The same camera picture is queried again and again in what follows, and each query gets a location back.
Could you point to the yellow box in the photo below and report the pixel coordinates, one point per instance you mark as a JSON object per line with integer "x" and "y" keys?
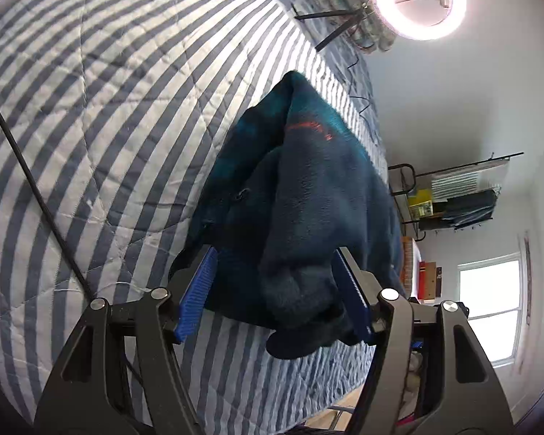
{"x": 420, "y": 204}

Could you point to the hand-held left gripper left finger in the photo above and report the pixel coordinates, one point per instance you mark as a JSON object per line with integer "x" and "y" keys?
{"x": 197, "y": 299}

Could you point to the black tripod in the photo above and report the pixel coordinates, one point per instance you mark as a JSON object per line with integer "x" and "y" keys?
{"x": 326, "y": 14}

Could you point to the black clothes rack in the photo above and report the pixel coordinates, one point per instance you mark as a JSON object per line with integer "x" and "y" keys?
{"x": 405, "y": 165}

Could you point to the grey striped quilted blanket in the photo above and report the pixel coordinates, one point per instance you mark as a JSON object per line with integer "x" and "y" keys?
{"x": 118, "y": 122}

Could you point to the window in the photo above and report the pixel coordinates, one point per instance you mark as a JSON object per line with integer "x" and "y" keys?
{"x": 485, "y": 290}

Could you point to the striped towel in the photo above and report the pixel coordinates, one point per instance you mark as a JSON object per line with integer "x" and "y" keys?
{"x": 453, "y": 185}

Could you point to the teal plaid fleece jacket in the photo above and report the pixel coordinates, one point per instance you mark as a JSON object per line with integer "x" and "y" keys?
{"x": 308, "y": 190}

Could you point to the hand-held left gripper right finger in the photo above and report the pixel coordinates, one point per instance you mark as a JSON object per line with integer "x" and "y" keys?
{"x": 351, "y": 285}

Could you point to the dark hanging clothes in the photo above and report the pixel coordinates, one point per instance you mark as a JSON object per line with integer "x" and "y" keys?
{"x": 471, "y": 208}

